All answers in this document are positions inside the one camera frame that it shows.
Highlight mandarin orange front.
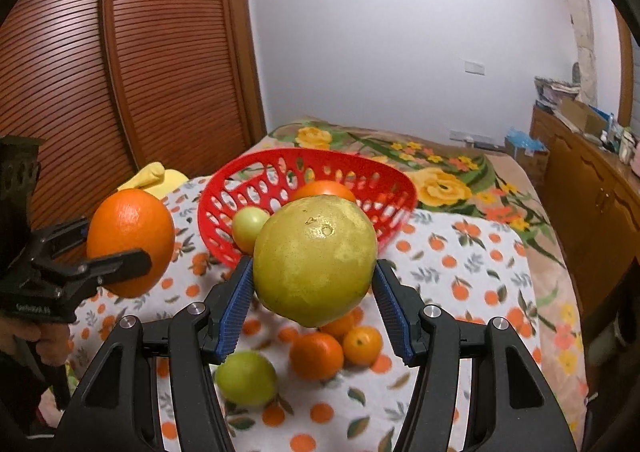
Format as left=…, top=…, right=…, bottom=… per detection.
left=288, top=332, right=344, bottom=382

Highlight large yellow pomelo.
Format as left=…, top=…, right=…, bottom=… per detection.
left=253, top=195, right=378, bottom=328

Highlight pale green apple in basket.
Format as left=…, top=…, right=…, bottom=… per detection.
left=231, top=206, right=270, bottom=255

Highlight white wall switch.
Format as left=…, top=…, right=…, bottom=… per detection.
left=463, top=60, right=486, bottom=75

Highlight wooden louvered wardrobe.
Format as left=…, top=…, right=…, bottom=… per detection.
left=1, top=0, right=266, bottom=226

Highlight person left hand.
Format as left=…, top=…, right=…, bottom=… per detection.
left=0, top=316, right=70, bottom=366

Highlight orange in basket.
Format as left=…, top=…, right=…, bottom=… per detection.
left=291, top=180, right=356, bottom=202

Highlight wooden sideboard cabinet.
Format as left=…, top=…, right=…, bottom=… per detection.
left=530, top=107, right=639, bottom=317

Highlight large orange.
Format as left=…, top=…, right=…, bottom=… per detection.
left=86, top=189, right=175, bottom=298

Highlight small mandarin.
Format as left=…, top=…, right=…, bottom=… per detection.
left=342, top=325, right=383, bottom=366
left=320, top=313, right=356, bottom=340

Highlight stack of papers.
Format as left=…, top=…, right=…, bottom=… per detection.
left=534, top=76, right=580, bottom=112

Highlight cardboard box on cabinet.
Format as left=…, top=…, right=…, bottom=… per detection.
left=559, top=98, right=606, bottom=137

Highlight yellow plush toy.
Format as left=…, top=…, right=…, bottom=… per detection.
left=117, top=162, right=189, bottom=200

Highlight beige curtain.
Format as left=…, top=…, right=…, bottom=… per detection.
left=567, top=0, right=598, bottom=106

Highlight cardboard box blue contents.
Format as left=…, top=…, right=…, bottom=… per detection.
left=504, top=128, right=549, bottom=188

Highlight red plastic basket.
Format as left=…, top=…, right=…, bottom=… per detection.
left=198, top=148, right=418, bottom=268

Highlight floral bed blanket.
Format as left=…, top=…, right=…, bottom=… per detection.
left=260, top=120, right=588, bottom=439

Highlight small mandarin behind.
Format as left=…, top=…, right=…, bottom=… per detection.
left=320, top=313, right=356, bottom=340

